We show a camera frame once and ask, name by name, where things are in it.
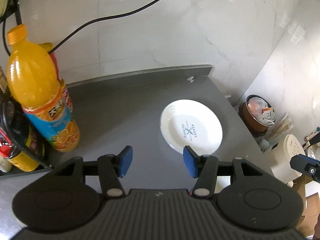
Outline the brown trash bin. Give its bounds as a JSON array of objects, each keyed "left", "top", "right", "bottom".
[{"left": 239, "top": 95, "right": 276, "bottom": 138}]

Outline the black kitchen shelf rack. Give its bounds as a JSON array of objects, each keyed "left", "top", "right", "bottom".
[{"left": 1, "top": 0, "right": 53, "bottom": 176}]

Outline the white rice cooker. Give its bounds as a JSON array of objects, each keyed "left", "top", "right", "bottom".
[{"left": 265, "top": 134, "right": 304, "bottom": 184}]

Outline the small white bakery plate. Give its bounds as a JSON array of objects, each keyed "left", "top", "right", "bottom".
[{"left": 160, "top": 99, "right": 223, "bottom": 155}]

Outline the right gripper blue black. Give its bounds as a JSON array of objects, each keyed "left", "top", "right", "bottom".
[{"left": 290, "top": 154, "right": 320, "bottom": 183}]

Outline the red labelled bottle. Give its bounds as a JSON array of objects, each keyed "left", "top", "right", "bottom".
[{"left": 40, "top": 42, "right": 73, "bottom": 113}]

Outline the small white clip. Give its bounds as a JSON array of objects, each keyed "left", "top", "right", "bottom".
[{"left": 187, "top": 76, "right": 194, "bottom": 83}]

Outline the black power cable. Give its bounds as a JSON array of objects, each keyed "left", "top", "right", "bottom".
[{"left": 48, "top": 0, "right": 187, "bottom": 55}]

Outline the orange juice bottle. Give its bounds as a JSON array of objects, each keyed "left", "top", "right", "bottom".
[{"left": 7, "top": 24, "right": 80, "bottom": 152}]

